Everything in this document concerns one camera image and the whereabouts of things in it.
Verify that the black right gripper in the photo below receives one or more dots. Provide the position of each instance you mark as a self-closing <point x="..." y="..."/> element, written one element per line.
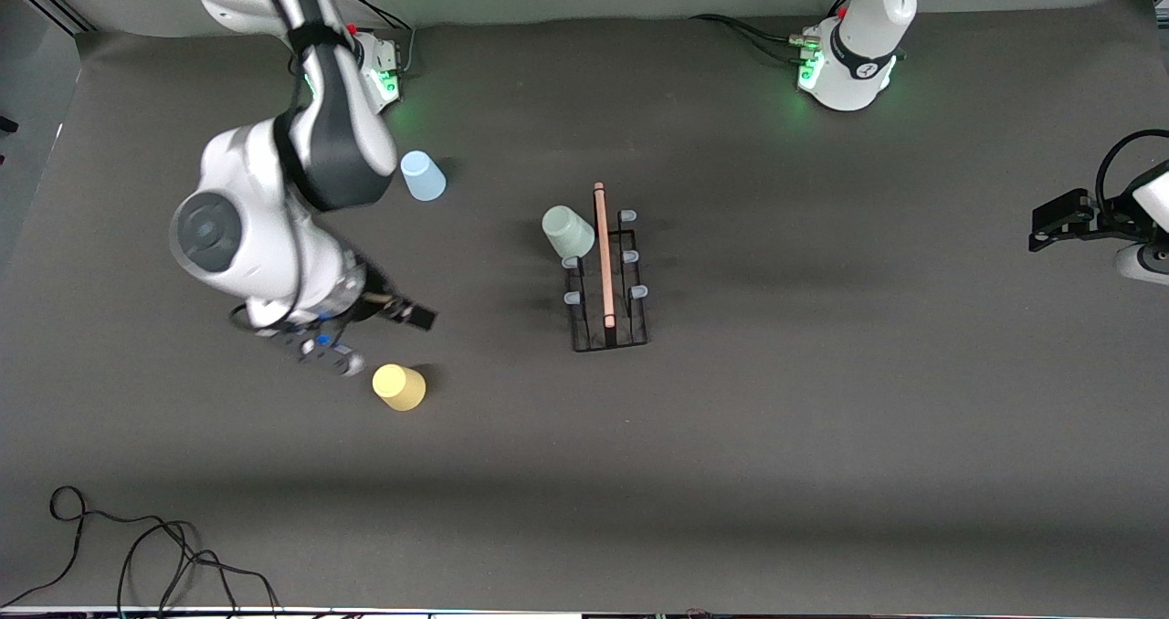
<point x="378" y="300"/>

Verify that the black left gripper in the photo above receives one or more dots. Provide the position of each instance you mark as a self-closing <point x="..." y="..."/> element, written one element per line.
<point x="1099" y="217"/>

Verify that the yellow plastic cup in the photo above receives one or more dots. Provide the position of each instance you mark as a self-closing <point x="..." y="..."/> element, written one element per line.
<point x="399" y="389"/>

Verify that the pale green plastic cup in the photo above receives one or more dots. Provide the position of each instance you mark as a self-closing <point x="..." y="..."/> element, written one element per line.
<point x="568" y="233"/>

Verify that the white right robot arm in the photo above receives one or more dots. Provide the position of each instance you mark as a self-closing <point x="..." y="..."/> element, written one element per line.
<point x="237" y="236"/>

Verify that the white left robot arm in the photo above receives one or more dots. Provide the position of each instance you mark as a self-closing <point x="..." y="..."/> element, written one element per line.
<point x="858" y="71"/>

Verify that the pale blue plastic cup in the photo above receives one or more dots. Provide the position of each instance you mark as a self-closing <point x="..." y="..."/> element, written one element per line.
<point x="423" y="179"/>

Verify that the dark grey table mat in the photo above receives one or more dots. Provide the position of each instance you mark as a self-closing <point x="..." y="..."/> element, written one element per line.
<point x="731" y="473"/>

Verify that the small black edge fixture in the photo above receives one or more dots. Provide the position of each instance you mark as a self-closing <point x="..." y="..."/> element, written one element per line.
<point x="7" y="125"/>

